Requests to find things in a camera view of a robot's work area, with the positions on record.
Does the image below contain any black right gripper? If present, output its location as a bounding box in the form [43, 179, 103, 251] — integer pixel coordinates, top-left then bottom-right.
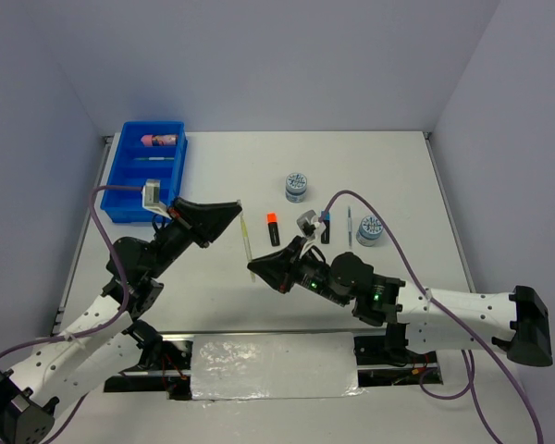
[247, 234, 349, 305]

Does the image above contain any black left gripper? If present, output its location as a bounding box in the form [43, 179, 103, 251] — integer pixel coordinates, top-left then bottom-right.
[145, 196, 241, 278]

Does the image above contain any yellow thin pen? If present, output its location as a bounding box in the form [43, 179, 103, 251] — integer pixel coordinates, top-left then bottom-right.
[237, 199, 256, 283]

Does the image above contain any orange capped black highlighter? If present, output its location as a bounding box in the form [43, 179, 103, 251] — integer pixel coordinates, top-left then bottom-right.
[266, 213, 280, 247]

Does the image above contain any blue capped black highlighter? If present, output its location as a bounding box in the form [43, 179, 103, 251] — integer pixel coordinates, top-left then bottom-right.
[320, 211, 330, 244]

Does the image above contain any blue paint jar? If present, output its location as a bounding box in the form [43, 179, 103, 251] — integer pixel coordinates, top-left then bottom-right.
[356, 215, 384, 247]
[285, 172, 308, 203]

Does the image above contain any pink capped pencil tube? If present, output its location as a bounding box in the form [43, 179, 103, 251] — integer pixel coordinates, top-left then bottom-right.
[141, 134, 178, 147]

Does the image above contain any blue thin pen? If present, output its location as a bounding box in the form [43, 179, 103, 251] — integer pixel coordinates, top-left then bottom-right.
[346, 205, 353, 249]

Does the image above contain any green gel pen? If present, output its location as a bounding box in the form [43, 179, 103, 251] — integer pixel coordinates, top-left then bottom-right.
[133, 156, 175, 162]

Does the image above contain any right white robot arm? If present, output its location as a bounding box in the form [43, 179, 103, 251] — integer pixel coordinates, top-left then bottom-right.
[248, 236, 553, 367]

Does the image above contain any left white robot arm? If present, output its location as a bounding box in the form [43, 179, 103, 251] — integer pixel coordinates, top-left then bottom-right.
[0, 198, 241, 443]

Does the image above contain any blue plastic compartment bin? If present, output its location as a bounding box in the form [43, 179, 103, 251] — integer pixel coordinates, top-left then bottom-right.
[101, 121, 188, 224]

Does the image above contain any silver foil covered plate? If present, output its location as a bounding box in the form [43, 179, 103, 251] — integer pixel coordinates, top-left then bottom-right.
[191, 332, 362, 401]

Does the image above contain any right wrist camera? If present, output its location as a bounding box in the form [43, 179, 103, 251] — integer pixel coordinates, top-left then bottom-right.
[296, 210, 326, 248]

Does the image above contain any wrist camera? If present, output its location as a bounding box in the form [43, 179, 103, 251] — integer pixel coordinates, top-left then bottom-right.
[142, 179, 167, 216]
[296, 210, 326, 248]

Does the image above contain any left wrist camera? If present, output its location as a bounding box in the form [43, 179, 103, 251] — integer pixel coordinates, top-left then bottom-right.
[142, 179, 167, 216]

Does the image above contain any black metal base rail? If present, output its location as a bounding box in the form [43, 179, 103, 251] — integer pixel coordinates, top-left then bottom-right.
[104, 328, 443, 402]

